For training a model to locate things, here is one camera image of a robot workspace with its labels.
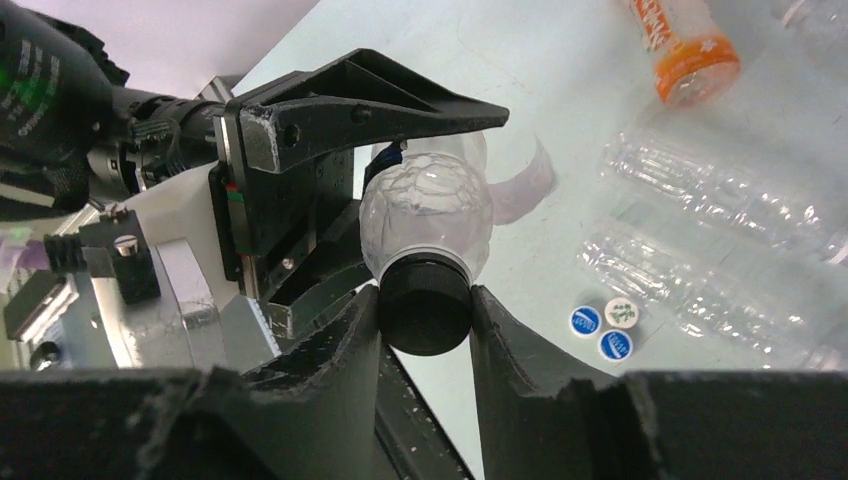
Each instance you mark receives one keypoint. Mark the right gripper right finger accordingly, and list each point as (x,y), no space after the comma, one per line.
(544,414)

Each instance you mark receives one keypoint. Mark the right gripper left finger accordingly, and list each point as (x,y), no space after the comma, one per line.
(309,414)

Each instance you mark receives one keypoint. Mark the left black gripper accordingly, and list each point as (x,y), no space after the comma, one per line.
(290,242)

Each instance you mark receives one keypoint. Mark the blue cap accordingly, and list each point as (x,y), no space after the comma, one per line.
(585,321)
(615,345)

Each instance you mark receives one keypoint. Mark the small clear bottle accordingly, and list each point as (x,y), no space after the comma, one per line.
(432,198)

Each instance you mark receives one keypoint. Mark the black bottle cap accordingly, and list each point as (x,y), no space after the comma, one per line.
(424,304)

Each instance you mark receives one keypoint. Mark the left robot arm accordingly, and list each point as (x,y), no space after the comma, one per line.
(71,129)

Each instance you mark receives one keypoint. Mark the clear bottle nearest caps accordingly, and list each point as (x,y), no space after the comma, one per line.
(767,327)

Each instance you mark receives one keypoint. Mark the orange labelled bottle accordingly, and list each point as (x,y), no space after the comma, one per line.
(692,58)

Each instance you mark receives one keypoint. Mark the clear bottle second row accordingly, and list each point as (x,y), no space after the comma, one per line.
(819,25)

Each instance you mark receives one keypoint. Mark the white cap upside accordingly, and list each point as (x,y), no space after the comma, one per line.
(621,313)

